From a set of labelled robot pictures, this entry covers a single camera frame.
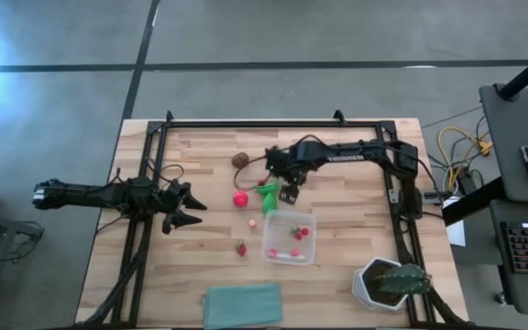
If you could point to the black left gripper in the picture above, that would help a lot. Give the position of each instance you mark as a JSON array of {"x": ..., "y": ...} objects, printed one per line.
[{"x": 171, "y": 199}]

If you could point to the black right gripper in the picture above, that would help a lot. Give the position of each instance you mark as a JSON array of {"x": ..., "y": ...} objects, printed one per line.
[{"x": 284, "y": 165}]

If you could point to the brown toy kiwi ball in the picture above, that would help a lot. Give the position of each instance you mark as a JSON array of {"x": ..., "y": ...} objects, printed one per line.
[{"x": 240, "y": 160}]

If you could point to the small red toy strawberry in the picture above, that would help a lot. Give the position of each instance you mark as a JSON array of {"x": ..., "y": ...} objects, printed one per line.
[{"x": 297, "y": 234}]

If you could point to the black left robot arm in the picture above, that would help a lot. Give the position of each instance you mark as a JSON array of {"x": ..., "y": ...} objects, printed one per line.
[{"x": 85, "y": 194}]

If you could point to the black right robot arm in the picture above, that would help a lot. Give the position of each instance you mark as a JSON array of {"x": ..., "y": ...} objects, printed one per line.
[{"x": 351, "y": 156}]

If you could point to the clear plastic tupperware container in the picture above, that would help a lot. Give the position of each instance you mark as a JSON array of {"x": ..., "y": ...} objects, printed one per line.
[{"x": 291, "y": 243}]

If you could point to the red toy tomato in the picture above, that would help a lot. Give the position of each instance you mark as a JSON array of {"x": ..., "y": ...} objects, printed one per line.
[{"x": 240, "y": 199}]

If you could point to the teal cloth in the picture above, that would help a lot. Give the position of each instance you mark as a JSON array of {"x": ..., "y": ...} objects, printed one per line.
[{"x": 243, "y": 306}]

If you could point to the white hexagonal planter pot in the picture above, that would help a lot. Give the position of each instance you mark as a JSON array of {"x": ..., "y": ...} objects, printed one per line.
[{"x": 360, "y": 289}]

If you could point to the green cactus plant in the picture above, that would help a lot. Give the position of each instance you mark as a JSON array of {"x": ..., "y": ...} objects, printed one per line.
[{"x": 403, "y": 279}]

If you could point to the white paper sheet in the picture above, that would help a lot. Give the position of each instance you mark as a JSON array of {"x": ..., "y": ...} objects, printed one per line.
[{"x": 456, "y": 231}]

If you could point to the grey side desk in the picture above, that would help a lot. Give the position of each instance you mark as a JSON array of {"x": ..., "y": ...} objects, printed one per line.
[{"x": 516, "y": 128}]

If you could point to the black diagonal pole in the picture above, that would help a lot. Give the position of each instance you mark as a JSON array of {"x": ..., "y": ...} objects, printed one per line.
[{"x": 525, "y": 75}]

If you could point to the black aluminium table frame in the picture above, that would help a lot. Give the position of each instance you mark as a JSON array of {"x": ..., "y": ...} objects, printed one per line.
[{"x": 227, "y": 124}]

